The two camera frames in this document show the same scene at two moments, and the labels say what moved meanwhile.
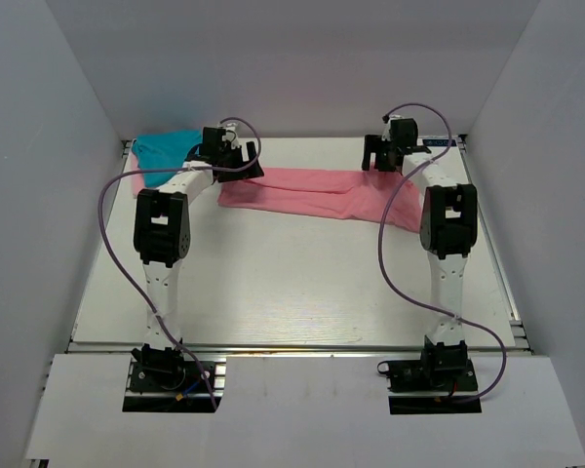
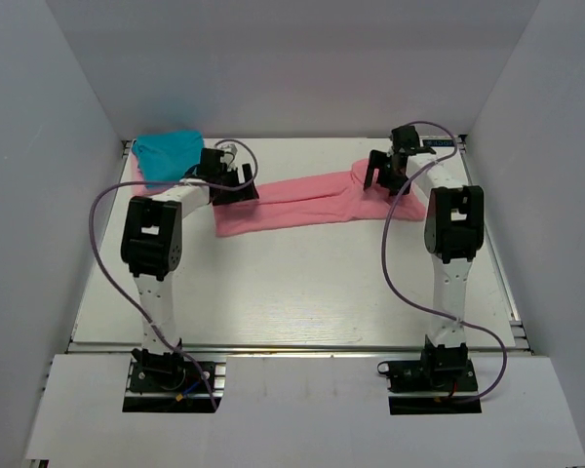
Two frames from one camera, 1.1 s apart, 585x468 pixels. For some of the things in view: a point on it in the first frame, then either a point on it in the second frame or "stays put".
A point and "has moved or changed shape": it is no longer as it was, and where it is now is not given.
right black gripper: x=372 y=144 → x=376 y=161
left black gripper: x=243 y=174 → x=244 y=195
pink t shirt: x=350 y=192 has moved or changed shape
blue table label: x=438 y=142 stays put
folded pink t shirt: x=137 y=180 stays put
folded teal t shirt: x=164 y=150 stays put
